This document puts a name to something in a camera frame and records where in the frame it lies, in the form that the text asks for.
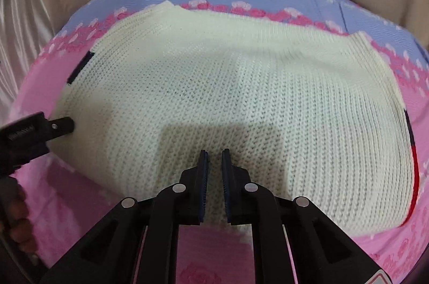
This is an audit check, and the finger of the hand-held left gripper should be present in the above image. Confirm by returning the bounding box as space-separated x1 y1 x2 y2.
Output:
45 116 75 141

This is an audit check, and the white red black knit sweater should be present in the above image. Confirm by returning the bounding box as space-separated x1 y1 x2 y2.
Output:
54 0 420 238

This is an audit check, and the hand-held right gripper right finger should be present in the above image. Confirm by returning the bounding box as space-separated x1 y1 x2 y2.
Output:
222 149 384 284

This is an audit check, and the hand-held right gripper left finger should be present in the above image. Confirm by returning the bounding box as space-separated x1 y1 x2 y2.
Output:
40 150 209 284

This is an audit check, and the person's left hand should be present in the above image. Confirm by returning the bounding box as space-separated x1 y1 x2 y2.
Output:
7 185 38 254

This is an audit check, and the silvery satin curtain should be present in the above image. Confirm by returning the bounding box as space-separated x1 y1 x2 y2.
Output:
0 0 68 113

